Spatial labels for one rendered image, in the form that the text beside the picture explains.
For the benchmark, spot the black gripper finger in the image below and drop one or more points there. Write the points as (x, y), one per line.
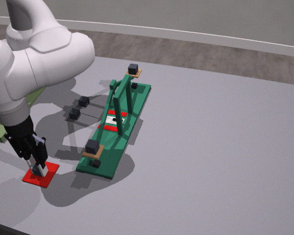
(39, 152)
(21, 151)

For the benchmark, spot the red flat square plate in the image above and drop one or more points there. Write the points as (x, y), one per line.
(41, 181)

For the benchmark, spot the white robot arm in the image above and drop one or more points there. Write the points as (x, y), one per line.
(37, 52)

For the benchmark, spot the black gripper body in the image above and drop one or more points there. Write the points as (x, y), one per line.
(22, 130)

